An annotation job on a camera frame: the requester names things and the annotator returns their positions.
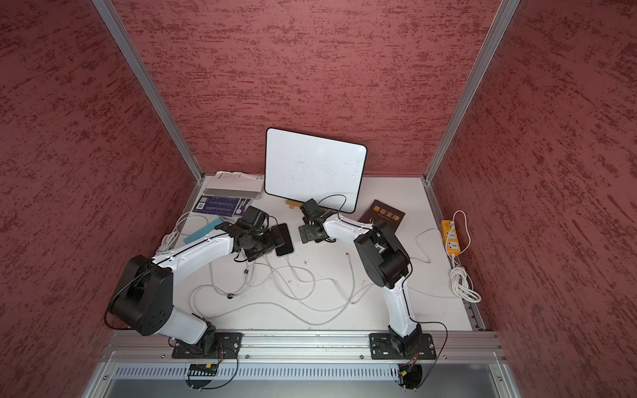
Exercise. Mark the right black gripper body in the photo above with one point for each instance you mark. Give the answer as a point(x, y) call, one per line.
point(322, 235)

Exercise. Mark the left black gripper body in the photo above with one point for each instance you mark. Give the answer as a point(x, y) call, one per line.
point(262, 242)

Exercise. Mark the phone with white case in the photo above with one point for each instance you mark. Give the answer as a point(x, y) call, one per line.
point(285, 245)

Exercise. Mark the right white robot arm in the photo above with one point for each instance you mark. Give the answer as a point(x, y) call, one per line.
point(384, 259)

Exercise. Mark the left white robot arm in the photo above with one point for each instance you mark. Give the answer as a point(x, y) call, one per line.
point(144, 297)

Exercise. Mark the wooden board stand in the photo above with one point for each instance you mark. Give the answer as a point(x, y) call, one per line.
point(293, 204)

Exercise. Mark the teal flat card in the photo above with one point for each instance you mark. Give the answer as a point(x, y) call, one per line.
point(211, 226)

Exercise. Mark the purple and grey booklet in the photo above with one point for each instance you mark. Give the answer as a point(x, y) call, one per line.
point(228, 194)

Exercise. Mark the dark brown book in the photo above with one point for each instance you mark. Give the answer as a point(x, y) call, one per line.
point(382, 212)

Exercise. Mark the orange power strip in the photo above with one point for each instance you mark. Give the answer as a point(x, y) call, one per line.
point(450, 238)

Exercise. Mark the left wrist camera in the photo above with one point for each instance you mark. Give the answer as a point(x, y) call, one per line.
point(254, 219)

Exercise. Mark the white board with black frame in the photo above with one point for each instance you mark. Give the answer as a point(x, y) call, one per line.
point(301, 167)

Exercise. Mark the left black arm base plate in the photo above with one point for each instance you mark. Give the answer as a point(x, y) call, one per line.
point(213, 345)

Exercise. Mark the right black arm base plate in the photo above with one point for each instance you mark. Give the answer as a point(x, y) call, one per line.
point(385, 346)

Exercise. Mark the aluminium front rail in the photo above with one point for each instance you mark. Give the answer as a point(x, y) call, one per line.
point(263, 346)

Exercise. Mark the left aluminium corner post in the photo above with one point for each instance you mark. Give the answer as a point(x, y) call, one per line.
point(122, 39)

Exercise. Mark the aluminium corner post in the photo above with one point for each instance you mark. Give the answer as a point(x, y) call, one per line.
point(493, 38)
point(122, 39)

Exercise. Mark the right aluminium corner post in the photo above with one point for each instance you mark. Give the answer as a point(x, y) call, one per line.
point(493, 38)

